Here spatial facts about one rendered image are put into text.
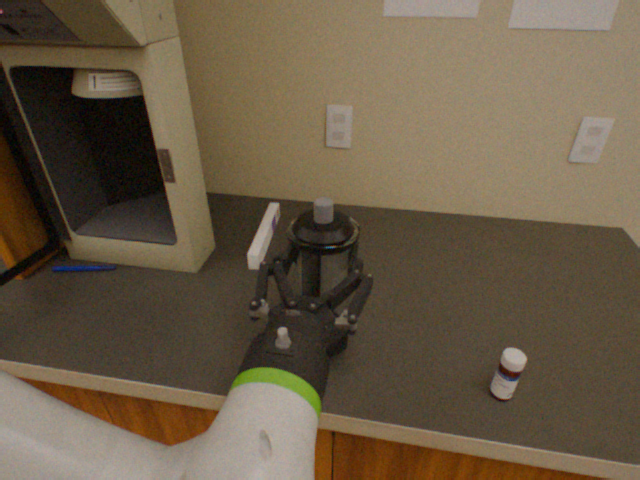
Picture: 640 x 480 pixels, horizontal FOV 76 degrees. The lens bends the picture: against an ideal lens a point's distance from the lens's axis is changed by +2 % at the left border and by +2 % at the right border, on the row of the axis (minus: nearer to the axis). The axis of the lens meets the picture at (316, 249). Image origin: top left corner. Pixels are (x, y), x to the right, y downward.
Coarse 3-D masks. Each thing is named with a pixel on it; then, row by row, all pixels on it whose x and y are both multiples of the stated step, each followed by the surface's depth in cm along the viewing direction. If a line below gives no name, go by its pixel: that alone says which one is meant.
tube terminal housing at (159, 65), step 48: (144, 0) 65; (0, 48) 72; (48, 48) 70; (96, 48) 69; (144, 48) 67; (144, 96) 72; (192, 144) 85; (192, 192) 87; (96, 240) 93; (192, 240) 89
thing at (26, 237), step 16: (0, 128) 76; (0, 144) 77; (0, 160) 77; (0, 176) 78; (16, 176) 81; (0, 192) 78; (16, 192) 81; (0, 208) 79; (16, 208) 82; (32, 208) 85; (0, 224) 79; (16, 224) 82; (32, 224) 86; (0, 240) 80; (16, 240) 83; (32, 240) 86; (0, 256) 80; (16, 256) 83; (0, 272) 81
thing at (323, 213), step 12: (324, 204) 56; (300, 216) 60; (312, 216) 60; (324, 216) 57; (336, 216) 60; (300, 228) 58; (312, 228) 57; (324, 228) 57; (336, 228) 57; (348, 228) 58; (312, 240) 56; (324, 240) 56; (336, 240) 56
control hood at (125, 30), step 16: (48, 0) 57; (64, 0) 57; (80, 0) 56; (96, 0) 56; (112, 0) 57; (128, 0) 61; (64, 16) 60; (80, 16) 59; (96, 16) 59; (112, 16) 58; (128, 16) 61; (80, 32) 63; (96, 32) 63; (112, 32) 62; (128, 32) 62; (144, 32) 65
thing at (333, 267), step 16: (288, 224) 61; (304, 240) 57; (352, 240) 57; (304, 256) 58; (320, 256) 57; (336, 256) 58; (304, 272) 60; (320, 272) 59; (336, 272) 59; (304, 288) 61; (320, 288) 60; (336, 336) 67
